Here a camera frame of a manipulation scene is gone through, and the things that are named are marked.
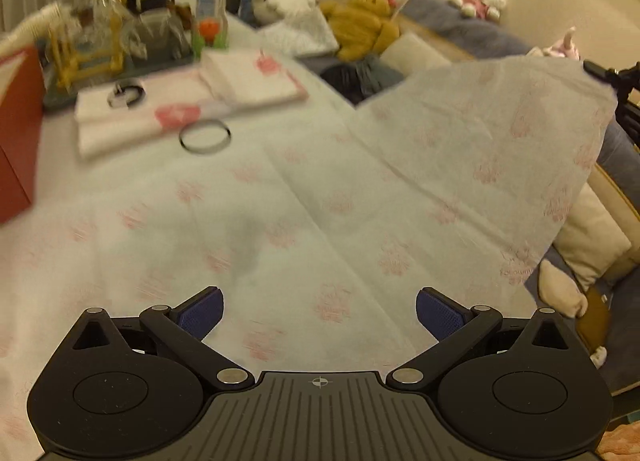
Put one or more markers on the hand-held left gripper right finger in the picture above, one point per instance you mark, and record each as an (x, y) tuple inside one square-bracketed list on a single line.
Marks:
[(440, 313)]

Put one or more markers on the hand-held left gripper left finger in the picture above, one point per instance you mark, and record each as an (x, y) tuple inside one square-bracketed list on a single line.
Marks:
[(202, 313)]

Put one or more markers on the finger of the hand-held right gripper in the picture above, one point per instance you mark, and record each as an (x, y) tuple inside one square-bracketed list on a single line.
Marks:
[(625, 78), (631, 118)]

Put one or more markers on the white pink-print shopping bag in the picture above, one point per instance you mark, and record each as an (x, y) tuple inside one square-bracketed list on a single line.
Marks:
[(310, 221)]

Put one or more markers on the red cardboard box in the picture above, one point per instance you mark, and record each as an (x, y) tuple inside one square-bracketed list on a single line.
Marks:
[(17, 141)]

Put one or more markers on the folded white pink bag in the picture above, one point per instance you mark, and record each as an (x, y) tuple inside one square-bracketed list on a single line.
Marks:
[(115, 128)]

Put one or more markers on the bag of paper cups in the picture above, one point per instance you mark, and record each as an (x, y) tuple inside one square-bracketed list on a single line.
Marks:
[(30, 26)]

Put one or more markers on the pink rabbit plush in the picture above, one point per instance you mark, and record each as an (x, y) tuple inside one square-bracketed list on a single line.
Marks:
[(565, 48)]

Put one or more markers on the beige sofa cushion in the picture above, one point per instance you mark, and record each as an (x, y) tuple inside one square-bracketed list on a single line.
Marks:
[(590, 236)]

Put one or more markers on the pink white bear plush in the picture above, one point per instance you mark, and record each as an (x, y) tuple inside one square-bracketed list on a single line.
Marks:
[(475, 1)]

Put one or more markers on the beige pillow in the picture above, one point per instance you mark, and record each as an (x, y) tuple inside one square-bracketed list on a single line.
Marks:
[(415, 53)]

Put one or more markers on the dark clothes pile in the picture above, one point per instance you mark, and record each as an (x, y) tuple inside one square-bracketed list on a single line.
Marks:
[(360, 78)]

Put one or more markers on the teal tray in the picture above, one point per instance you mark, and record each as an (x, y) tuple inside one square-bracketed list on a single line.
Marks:
[(150, 66)]

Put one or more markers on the yellow cat plush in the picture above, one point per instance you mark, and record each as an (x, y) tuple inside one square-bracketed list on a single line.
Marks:
[(360, 23)]

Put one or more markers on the green orange toy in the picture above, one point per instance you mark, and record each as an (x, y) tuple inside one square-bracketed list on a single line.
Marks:
[(210, 33)]

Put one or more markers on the white patterned pillow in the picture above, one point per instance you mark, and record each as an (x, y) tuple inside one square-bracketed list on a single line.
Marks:
[(300, 36)]

